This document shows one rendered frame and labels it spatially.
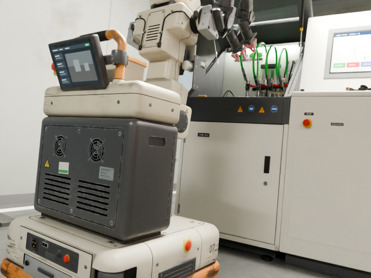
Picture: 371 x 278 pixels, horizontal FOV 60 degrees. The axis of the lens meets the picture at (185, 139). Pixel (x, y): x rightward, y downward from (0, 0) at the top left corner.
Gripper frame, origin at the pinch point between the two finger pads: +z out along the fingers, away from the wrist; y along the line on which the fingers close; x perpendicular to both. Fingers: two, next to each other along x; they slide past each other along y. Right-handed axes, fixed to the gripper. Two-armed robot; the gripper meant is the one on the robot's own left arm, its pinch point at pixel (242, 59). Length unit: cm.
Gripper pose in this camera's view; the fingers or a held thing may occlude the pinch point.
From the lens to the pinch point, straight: 218.9
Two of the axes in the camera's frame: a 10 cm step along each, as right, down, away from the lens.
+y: -7.5, 1.5, 6.5
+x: -4.4, 6.1, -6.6
